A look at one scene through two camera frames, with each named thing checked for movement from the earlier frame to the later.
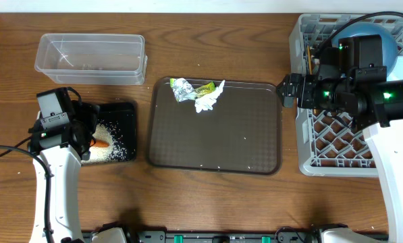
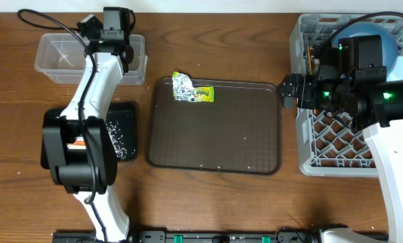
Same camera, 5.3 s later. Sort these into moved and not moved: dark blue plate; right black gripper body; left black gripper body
Moved: left black gripper body
Not moved: right black gripper body; dark blue plate
